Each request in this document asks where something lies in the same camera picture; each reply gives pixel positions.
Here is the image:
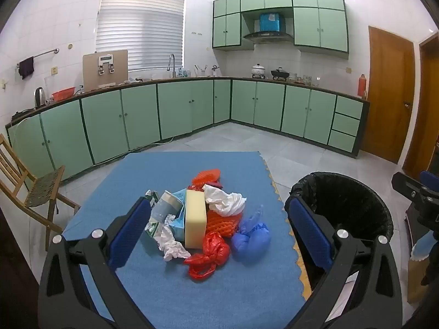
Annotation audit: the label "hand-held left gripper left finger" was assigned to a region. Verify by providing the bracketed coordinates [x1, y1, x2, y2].
[38, 196, 153, 329]

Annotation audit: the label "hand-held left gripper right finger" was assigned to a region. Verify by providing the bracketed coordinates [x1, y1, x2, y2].
[285, 195, 403, 329]

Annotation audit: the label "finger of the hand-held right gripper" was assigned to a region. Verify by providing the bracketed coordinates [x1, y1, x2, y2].
[392, 172, 429, 202]
[420, 170, 439, 192]

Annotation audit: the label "light blue plastic packet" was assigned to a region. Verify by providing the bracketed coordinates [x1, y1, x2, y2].
[168, 192, 187, 242]

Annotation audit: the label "trash bin with black bag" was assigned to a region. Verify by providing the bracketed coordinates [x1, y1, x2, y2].
[285, 171, 394, 282]

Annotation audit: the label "large orange foam net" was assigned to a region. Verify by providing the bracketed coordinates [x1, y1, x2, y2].
[205, 209, 245, 239]

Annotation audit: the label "green and white carton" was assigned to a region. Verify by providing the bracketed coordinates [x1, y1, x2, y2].
[143, 189, 162, 240]

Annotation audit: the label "blue and white cloth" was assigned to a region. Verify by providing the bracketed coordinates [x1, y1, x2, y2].
[410, 232, 433, 262]

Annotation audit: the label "blue and white paper cup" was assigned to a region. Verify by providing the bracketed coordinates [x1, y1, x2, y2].
[150, 190, 183, 225]

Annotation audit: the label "crumpled white tissue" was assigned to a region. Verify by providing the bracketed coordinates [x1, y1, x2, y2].
[155, 214, 192, 262]
[202, 184, 247, 217]

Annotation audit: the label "blue disposable glove bundle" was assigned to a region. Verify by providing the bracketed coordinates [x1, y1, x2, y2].
[230, 205, 271, 264]

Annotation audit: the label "yellow sponge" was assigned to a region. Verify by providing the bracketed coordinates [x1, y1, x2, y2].
[184, 189, 208, 249]

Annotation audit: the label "wooden door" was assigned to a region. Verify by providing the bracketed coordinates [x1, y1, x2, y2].
[360, 25, 416, 163]
[402, 32, 439, 180]

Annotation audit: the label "blue tablecloth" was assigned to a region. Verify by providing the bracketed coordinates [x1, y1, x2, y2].
[62, 151, 313, 329]

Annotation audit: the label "red plastic bag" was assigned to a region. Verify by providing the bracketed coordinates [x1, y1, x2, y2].
[183, 231, 230, 280]

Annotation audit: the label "small orange foam net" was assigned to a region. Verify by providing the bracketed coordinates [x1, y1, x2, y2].
[191, 169, 221, 187]

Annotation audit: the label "wooden folding chair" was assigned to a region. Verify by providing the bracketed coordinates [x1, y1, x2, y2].
[0, 134, 81, 251]

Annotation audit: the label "green base cabinets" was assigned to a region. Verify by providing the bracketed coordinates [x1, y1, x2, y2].
[5, 77, 370, 186]

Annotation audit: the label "group of glass jars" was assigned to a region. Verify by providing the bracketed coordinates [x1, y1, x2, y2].
[290, 73, 321, 86]

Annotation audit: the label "red plastic basin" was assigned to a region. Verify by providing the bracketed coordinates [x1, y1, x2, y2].
[51, 87, 75, 101]

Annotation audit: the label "wooden board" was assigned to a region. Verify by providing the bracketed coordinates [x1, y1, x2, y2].
[83, 50, 128, 90]

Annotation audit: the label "white clip device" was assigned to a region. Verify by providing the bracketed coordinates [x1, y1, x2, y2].
[98, 56, 115, 75]

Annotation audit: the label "dark towel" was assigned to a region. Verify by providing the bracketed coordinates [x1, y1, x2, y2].
[18, 56, 35, 79]

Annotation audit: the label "metal towel bar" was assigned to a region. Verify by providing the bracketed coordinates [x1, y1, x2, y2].
[17, 48, 60, 67]

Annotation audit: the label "range hood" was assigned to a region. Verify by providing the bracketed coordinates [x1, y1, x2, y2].
[243, 31, 292, 44]

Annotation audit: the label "white window blind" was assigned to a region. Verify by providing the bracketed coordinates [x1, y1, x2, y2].
[95, 0, 187, 72]

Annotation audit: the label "green wall cabinets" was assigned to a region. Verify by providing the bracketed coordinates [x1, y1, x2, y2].
[212, 0, 350, 59]

